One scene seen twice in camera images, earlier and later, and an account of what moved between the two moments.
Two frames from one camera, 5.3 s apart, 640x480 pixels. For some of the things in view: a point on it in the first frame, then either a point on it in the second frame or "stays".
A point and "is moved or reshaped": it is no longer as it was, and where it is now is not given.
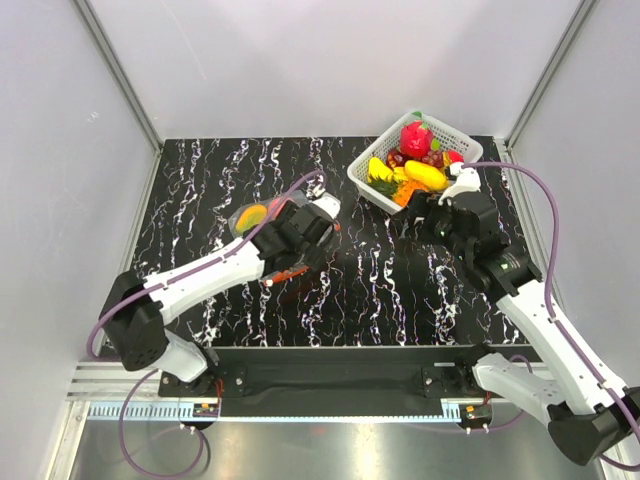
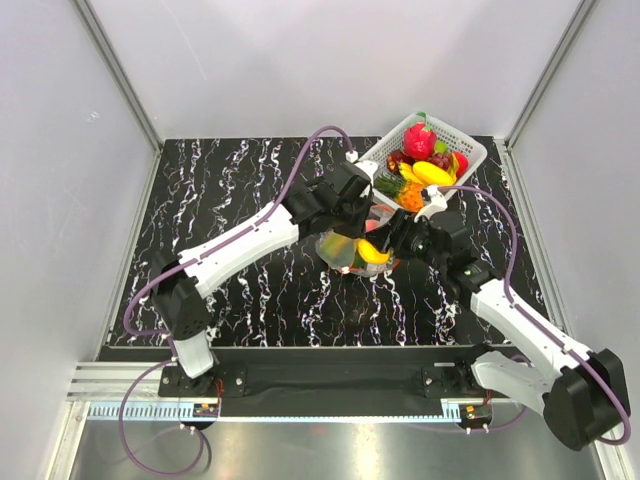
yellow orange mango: [251, 216] is moved or reshaped
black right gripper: [426, 205] -> [399, 228]
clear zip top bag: [292, 231] is moved or reshaped
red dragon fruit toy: [416, 138] stays
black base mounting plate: [341, 381] stays
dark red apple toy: [395, 158] stays
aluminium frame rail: [112, 379] stays
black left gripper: [288, 214] -> [358, 230]
